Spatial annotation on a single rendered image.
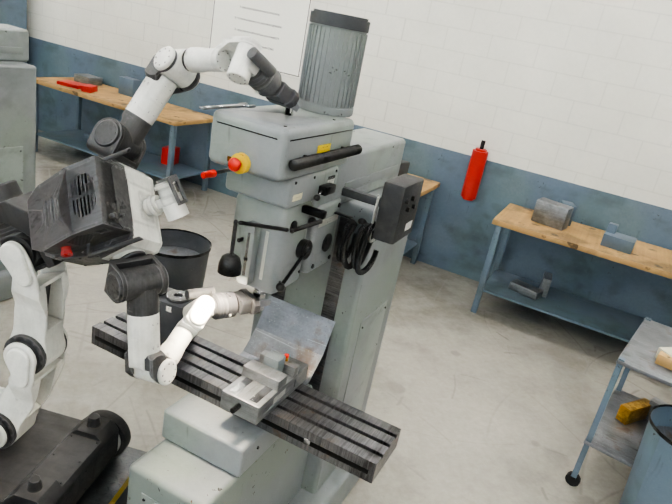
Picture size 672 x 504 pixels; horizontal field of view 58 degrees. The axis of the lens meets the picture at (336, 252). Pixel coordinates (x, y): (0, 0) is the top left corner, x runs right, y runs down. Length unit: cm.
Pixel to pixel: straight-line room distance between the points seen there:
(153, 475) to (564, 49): 488
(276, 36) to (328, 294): 477
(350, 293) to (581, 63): 397
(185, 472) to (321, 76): 139
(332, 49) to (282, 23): 482
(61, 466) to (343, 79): 164
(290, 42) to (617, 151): 342
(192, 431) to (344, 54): 137
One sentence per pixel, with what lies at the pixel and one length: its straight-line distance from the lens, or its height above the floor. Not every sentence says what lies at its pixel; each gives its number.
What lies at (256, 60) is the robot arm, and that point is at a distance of 175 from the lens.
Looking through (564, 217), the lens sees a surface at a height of 100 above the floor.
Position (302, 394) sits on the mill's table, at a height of 89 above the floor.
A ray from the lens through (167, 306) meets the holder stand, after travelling 238.
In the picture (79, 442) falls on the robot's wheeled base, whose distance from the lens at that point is 252.
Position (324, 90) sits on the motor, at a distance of 207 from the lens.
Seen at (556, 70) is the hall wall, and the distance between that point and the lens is 593.
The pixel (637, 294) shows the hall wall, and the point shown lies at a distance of 617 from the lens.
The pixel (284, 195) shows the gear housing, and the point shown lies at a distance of 185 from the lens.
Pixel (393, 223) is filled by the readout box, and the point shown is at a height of 159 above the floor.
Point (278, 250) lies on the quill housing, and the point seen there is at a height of 148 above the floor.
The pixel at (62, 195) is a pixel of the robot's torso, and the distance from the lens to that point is 182.
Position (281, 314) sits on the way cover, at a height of 102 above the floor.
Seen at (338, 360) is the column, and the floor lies 90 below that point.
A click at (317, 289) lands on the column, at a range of 247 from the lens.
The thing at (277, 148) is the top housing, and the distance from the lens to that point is 173.
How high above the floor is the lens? 220
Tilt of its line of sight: 21 degrees down
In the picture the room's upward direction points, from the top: 11 degrees clockwise
